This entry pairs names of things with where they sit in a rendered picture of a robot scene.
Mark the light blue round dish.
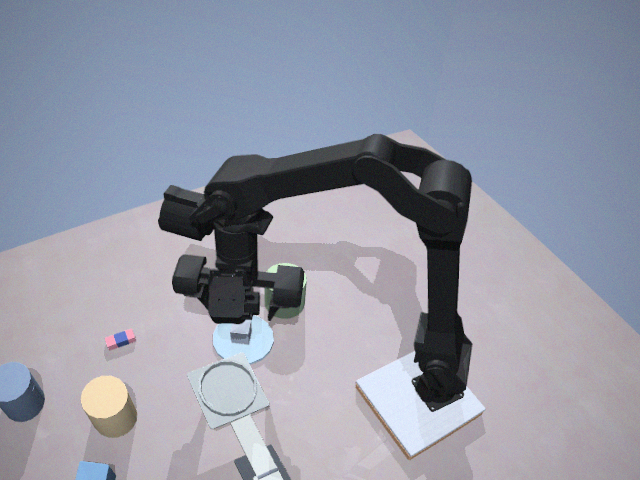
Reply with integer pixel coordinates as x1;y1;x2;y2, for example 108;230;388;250
213;316;274;364

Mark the beige cylinder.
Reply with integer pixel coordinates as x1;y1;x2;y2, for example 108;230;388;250
81;376;137;438

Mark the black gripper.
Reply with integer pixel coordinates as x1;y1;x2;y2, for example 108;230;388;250
172;247;305;321

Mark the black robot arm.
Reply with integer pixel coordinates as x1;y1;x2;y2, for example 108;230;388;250
158;134;473;412

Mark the blue cylinder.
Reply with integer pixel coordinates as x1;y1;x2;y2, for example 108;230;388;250
0;362;45;422

